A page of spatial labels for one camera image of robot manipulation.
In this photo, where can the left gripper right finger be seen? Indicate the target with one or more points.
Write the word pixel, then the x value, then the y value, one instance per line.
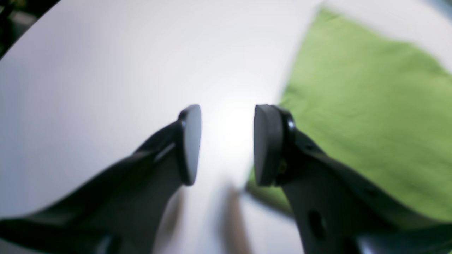
pixel 337 210

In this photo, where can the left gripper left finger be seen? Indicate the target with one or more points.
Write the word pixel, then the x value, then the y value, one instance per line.
pixel 119 210

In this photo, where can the green T-shirt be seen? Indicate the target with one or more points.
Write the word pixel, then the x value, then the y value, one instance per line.
pixel 380 106

